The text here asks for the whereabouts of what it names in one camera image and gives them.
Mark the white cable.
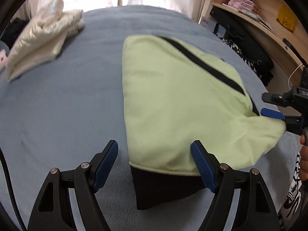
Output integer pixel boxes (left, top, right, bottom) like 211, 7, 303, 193
288, 63, 304, 88

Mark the black clothes pile by window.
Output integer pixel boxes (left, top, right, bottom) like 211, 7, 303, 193
1, 18, 29, 49

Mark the green and black hooded jacket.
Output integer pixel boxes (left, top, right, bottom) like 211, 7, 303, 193
122, 35, 285, 210

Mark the folded cream puffer jacket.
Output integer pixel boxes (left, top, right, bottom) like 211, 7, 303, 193
6, 0, 85, 82

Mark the pink mini drawer box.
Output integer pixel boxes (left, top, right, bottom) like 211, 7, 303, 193
227, 0, 259, 14

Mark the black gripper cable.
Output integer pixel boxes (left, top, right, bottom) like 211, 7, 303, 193
0, 146, 27, 231

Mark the person's right hand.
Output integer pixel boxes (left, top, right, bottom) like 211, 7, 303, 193
299, 135, 308, 182

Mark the black white printed bedsheet edge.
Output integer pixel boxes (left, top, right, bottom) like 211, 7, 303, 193
278, 153, 303, 230

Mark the yellow paper on shelf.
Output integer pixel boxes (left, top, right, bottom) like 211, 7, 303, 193
276, 3, 298, 33

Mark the white blue box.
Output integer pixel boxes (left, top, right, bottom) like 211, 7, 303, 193
200, 17, 227, 39

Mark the blue bed blanket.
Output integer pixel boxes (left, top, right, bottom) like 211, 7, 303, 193
0, 4, 301, 231

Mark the wooden shelf unit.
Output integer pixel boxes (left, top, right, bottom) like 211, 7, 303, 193
204, 0, 307, 94

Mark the black white patterned cloth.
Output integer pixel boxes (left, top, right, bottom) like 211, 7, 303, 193
210, 6, 276, 87

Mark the pink white cat plush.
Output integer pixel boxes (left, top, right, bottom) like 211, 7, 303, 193
0, 49, 7, 73

